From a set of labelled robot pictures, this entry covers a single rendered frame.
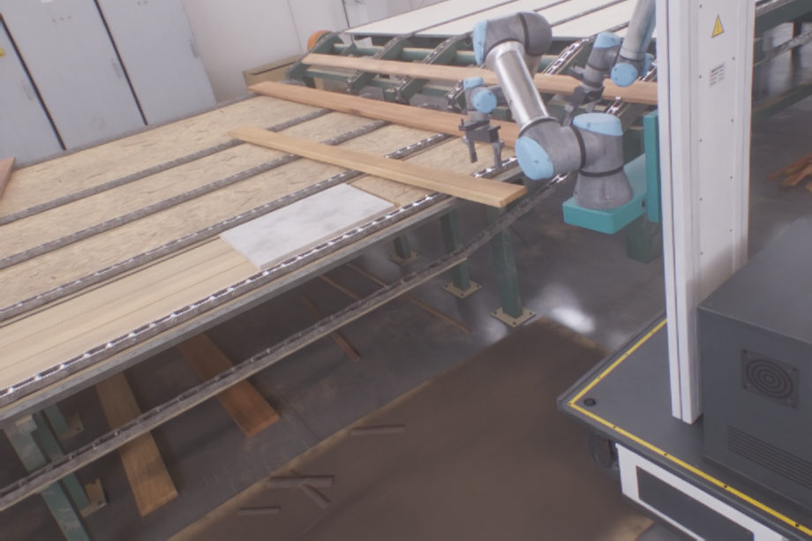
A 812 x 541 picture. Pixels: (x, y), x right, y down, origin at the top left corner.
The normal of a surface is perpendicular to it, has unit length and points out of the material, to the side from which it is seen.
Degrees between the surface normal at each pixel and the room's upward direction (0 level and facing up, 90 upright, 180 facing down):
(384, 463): 0
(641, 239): 90
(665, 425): 0
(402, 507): 0
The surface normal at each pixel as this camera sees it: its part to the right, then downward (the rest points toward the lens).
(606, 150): 0.18, 0.38
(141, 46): 0.56, 0.25
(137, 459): -0.19, -0.89
